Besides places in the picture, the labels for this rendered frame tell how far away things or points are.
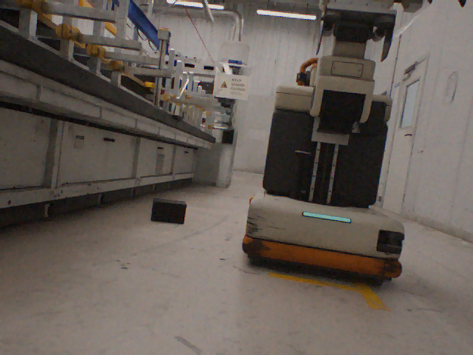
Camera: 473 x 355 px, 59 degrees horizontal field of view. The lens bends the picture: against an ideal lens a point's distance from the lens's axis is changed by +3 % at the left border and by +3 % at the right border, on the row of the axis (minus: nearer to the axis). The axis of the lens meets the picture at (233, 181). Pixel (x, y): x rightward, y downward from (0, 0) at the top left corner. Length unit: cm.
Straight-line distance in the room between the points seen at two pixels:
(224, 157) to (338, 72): 423
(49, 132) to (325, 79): 130
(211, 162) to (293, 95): 412
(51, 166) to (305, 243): 126
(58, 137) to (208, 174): 404
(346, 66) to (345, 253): 74
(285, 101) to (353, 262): 80
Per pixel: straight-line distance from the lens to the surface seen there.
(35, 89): 162
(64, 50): 176
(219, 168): 588
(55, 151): 218
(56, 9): 157
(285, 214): 164
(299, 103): 199
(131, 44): 172
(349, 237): 169
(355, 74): 178
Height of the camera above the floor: 42
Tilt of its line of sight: 3 degrees down
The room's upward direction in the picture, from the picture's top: 8 degrees clockwise
